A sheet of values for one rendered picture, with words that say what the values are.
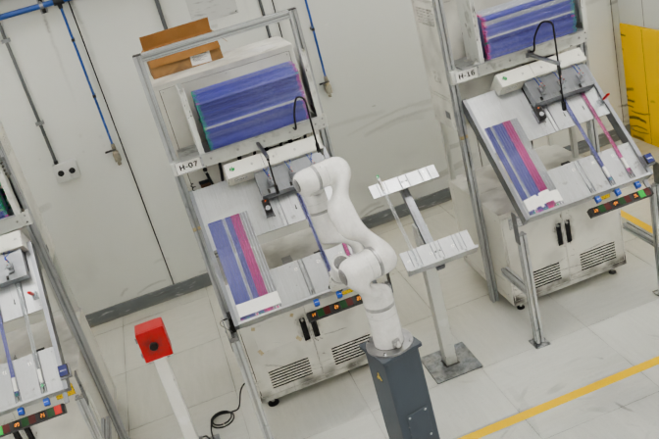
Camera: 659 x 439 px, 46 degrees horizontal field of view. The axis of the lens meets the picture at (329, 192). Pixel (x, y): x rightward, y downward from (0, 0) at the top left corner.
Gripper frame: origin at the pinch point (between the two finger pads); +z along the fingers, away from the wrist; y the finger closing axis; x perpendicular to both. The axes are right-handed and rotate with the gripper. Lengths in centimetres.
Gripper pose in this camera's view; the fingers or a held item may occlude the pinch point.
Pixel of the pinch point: (339, 287)
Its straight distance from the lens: 349.5
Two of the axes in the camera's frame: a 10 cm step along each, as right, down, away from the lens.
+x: -3.6, -8.5, 3.9
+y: 9.3, -3.2, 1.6
